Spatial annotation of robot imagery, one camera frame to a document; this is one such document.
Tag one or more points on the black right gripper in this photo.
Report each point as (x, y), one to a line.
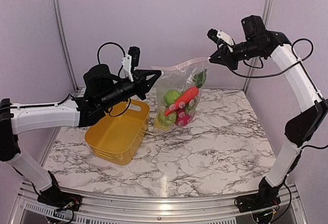
(227, 59)

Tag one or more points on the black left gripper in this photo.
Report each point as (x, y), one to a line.
(144, 85)

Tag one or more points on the green apple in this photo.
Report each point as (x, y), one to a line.
(171, 96)

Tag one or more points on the clear zip top bag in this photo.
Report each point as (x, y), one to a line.
(179, 77)

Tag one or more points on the orange carrot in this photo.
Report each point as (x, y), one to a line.
(184, 99)

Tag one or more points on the red apple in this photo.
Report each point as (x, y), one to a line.
(183, 117)

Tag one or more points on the green grape bunch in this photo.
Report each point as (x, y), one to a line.
(191, 107)

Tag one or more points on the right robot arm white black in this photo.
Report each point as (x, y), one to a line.
(263, 44)

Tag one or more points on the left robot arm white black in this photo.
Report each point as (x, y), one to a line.
(17, 119)

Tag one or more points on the yellow plastic basket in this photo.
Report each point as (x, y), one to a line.
(117, 137)

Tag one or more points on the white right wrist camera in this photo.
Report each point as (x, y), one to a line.
(220, 37)

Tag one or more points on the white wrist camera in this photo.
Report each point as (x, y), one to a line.
(130, 61)
(220, 37)

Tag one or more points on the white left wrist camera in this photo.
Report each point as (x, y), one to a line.
(130, 61)

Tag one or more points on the left aluminium frame post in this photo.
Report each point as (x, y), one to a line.
(63, 44)

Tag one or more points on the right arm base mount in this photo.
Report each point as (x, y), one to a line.
(253, 202)

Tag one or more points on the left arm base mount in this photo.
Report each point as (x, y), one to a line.
(62, 199)

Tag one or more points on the front aluminium rail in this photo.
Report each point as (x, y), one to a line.
(106, 208)

